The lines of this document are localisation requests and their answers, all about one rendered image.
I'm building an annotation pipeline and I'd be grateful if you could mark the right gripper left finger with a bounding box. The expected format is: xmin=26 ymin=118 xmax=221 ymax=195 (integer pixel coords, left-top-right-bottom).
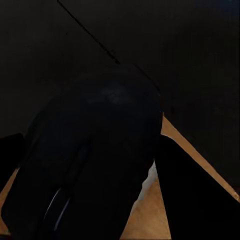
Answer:
xmin=0 ymin=133 xmax=24 ymax=193

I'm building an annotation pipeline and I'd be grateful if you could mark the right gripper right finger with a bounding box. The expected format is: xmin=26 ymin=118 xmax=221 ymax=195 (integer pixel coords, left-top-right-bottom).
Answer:
xmin=154 ymin=134 xmax=240 ymax=240

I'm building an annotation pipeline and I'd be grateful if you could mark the mouse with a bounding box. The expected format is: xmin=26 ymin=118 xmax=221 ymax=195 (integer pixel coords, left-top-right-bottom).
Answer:
xmin=1 ymin=69 xmax=163 ymax=240

